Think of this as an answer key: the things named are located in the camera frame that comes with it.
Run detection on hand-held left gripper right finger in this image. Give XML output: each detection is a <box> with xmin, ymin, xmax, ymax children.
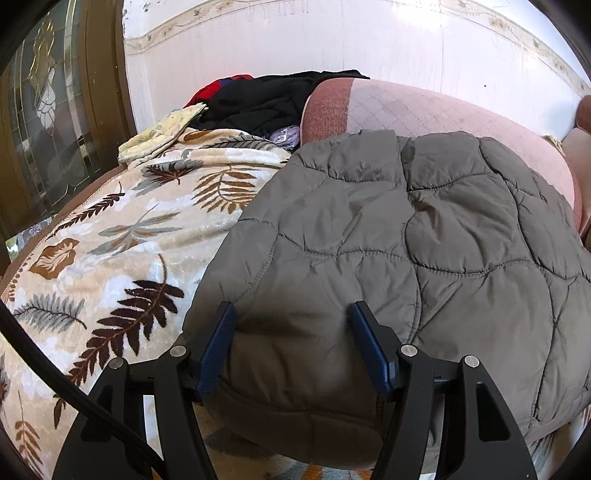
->
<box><xmin>348</xmin><ymin>301</ymin><xmax>539</xmax><ymax>480</ymax></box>

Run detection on pink sofa backrest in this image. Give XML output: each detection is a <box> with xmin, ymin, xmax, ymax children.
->
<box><xmin>300</xmin><ymin>78</ymin><xmax>583</xmax><ymax>208</ymax></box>

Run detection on red garment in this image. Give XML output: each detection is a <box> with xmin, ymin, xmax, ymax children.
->
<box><xmin>184</xmin><ymin>74</ymin><xmax>254</xmax><ymax>109</ymax></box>

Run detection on pale yellow patterned cloth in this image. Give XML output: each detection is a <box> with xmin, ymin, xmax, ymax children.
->
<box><xmin>117</xmin><ymin>102</ymin><xmax>208</xmax><ymax>164</ymax></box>

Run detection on grey quilted hooded jacket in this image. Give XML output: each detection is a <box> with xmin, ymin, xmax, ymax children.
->
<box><xmin>182</xmin><ymin>129</ymin><xmax>591</xmax><ymax>472</ymax></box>

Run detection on leaf print fleece blanket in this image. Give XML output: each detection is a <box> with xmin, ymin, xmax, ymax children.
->
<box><xmin>0</xmin><ymin>129</ymin><xmax>591</xmax><ymax>480</ymax></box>

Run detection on black garment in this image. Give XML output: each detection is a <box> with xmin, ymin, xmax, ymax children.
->
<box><xmin>189</xmin><ymin>69</ymin><xmax>371</xmax><ymax>139</ymax></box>

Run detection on purple plastic wrapper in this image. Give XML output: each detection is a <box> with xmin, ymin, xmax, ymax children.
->
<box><xmin>269</xmin><ymin>126</ymin><xmax>302</xmax><ymax>153</ymax></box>

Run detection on wooden stained glass door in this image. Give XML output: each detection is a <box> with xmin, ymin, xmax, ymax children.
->
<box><xmin>0</xmin><ymin>0</ymin><xmax>137</xmax><ymax>268</ymax></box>

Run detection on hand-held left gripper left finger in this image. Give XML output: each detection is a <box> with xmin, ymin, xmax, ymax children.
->
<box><xmin>52</xmin><ymin>301</ymin><xmax>238</xmax><ymax>480</ymax></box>

